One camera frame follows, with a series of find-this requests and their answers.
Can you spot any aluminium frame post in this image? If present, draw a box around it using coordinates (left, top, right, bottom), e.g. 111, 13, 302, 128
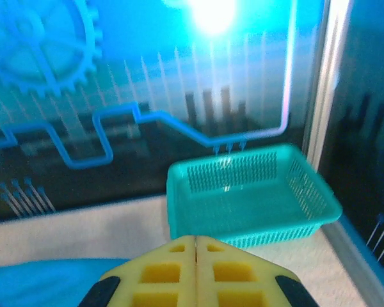
301, 0, 355, 167

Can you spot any blue t-shirt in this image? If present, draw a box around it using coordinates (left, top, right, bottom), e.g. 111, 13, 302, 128
0, 257, 129, 307

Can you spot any teal plastic mesh basket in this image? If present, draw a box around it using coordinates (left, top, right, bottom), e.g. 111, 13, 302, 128
165, 143, 344, 251

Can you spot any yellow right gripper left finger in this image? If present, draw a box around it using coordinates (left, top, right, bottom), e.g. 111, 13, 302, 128
78, 235, 198, 307

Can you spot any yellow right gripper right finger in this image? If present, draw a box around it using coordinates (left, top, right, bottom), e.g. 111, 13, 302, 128
195, 235, 319, 307

